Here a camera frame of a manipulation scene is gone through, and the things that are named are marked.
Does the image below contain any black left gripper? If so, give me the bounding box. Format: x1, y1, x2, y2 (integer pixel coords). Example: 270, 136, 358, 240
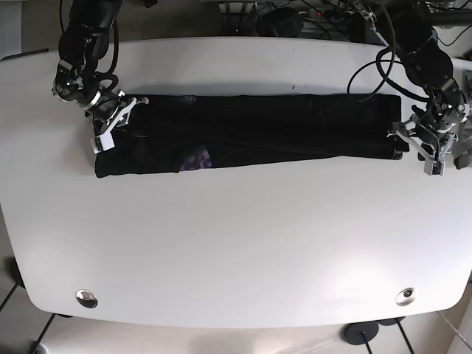
386, 112, 458, 162

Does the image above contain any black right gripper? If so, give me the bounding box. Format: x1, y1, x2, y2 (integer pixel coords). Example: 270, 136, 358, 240
84, 90, 150, 136

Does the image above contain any grey T-shirt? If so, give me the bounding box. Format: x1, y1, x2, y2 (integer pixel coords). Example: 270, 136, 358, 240
453, 71, 471, 170

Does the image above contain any black T-shirt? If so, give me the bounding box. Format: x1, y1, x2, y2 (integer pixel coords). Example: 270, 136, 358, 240
94, 94, 409, 178

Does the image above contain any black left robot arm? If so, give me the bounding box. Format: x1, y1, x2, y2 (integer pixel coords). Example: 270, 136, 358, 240
350, 1, 471, 170

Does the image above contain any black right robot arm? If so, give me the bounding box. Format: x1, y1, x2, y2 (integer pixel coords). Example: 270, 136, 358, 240
52, 1, 149, 135

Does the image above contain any right silver table grommet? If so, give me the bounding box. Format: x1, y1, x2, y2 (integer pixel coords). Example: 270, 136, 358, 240
395, 288, 416, 307

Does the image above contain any silver table grommet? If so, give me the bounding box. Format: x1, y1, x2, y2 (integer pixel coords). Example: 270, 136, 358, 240
75, 289, 98, 309
395, 288, 416, 307

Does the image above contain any left silver table grommet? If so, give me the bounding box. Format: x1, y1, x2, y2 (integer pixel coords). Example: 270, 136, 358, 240
75, 289, 98, 309

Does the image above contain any black left table leg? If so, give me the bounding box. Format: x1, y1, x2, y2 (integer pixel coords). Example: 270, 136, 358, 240
0, 257, 25, 311

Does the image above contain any black round stand base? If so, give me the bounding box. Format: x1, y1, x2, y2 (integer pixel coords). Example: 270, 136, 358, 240
341, 322, 379, 346

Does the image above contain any grey shoe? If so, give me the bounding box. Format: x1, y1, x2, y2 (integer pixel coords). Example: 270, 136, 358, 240
32, 343, 49, 354

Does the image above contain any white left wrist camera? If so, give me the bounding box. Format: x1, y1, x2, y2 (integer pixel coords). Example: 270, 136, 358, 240
424, 159, 445, 176

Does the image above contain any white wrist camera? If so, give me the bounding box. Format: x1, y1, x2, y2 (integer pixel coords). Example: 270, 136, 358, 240
91, 97, 138, 154
424, 159, 445, 176

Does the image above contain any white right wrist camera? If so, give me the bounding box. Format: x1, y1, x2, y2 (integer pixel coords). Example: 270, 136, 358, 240
91, 97, 138, 154

